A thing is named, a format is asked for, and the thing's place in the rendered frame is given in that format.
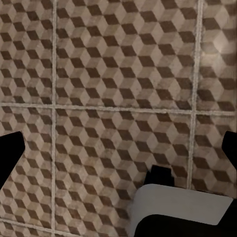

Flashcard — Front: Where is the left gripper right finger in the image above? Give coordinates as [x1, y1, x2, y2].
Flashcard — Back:
[222, 131, 237, 170]

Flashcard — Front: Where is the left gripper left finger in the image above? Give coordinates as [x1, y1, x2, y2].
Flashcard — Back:
[0, 131, 25, 189]

